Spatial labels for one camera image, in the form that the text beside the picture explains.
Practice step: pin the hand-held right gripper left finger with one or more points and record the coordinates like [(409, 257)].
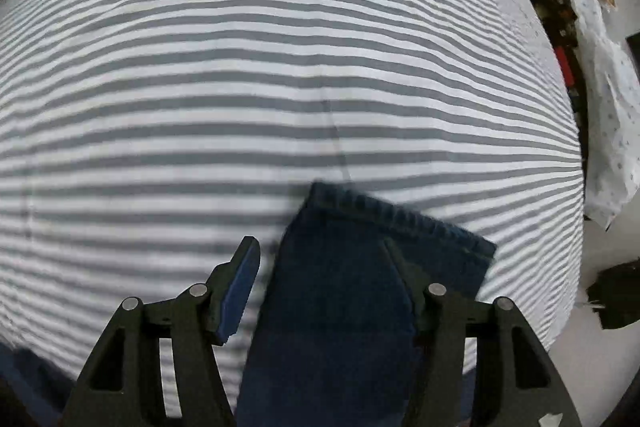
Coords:
[(236, 299)]

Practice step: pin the white dotted cloth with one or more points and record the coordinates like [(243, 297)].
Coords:
[(610, 107)]

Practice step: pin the grey white striped bed sheet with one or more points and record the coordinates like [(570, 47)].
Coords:
[(250, 57)]

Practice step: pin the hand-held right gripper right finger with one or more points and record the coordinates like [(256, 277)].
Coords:
[(407, 274)]

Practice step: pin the red object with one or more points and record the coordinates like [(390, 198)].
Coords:
[(564, 64)]

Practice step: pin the dark blue denim pants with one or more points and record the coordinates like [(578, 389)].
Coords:
[(325, 307)]

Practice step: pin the black object on floor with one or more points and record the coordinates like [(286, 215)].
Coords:
[(620, 297)]

